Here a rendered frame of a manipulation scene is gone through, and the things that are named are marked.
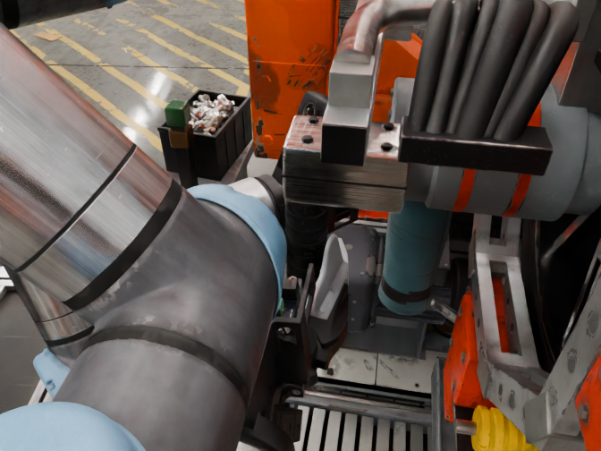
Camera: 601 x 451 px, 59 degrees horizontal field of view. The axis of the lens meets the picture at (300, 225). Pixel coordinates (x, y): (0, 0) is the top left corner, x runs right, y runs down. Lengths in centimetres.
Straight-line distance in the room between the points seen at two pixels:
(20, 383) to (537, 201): 103
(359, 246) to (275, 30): 45
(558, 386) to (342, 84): 27
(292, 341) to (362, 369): 98
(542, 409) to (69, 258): 37
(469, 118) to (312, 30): 69
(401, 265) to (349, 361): 55
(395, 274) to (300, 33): 46
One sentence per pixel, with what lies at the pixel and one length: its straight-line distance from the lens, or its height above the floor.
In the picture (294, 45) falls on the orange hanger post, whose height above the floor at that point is 77.
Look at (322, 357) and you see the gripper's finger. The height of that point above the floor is 83.
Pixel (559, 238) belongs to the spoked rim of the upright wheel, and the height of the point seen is 66.
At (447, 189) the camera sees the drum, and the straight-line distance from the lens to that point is 54.
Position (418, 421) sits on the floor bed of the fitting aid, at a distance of 128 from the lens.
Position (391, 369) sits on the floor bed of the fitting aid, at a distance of 132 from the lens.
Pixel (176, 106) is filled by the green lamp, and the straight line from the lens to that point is 108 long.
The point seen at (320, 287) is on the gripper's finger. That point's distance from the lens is 40.
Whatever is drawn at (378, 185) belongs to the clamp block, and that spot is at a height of 93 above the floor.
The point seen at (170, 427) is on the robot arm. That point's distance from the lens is 20.
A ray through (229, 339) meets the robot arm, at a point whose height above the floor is 97.
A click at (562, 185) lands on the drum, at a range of 55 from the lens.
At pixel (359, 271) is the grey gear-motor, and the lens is 105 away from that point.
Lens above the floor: 115
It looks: 40 degrees down
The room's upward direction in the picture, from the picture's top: straight up
